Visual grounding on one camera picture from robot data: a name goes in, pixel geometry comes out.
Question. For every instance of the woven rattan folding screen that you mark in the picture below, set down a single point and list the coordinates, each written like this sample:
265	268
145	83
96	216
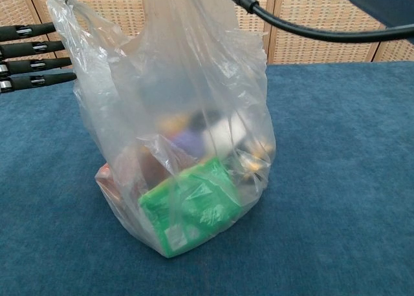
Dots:
317	47

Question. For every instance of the green cardboard box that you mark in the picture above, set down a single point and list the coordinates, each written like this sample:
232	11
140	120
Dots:
197	208

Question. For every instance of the blue carpet table cover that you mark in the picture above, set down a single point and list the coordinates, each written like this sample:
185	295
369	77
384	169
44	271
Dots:
339	179

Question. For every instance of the clear plastic shopping bag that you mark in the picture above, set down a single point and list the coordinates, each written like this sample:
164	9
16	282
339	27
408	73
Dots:
168	82

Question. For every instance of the orange snack packet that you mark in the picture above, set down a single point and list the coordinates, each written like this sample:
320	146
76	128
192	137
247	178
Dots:
106	179

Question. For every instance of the silver white package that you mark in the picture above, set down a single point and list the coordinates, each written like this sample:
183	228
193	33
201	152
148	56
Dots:
226	132

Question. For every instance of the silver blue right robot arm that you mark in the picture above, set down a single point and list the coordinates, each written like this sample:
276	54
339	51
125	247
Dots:
381	2

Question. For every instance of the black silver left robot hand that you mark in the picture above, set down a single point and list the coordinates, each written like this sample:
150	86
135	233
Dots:
29	65

